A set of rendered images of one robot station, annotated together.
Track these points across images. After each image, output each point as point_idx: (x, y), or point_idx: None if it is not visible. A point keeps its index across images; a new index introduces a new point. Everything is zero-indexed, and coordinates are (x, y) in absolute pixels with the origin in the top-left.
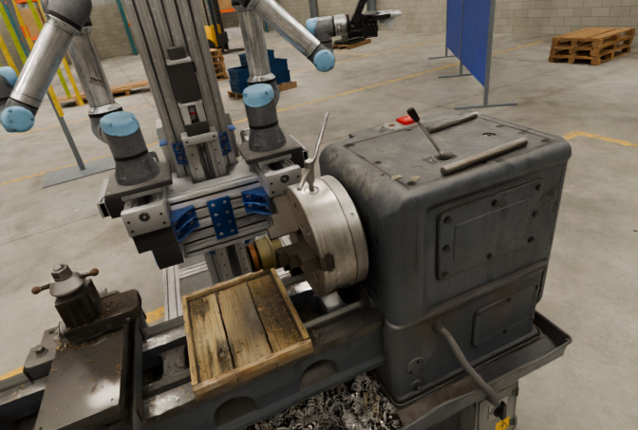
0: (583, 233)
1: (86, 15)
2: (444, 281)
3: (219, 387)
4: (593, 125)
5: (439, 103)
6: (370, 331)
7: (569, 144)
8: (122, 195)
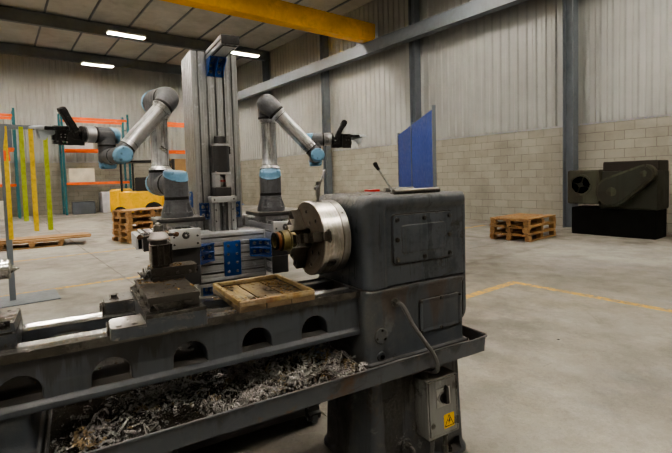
0: (518, 341)
1: (176, 106)
2: (397, 267)
3: (255, 306)
4: (527, 278)
5: None
6: (351, 298)
7: (462, 192)
8: (170, 221)
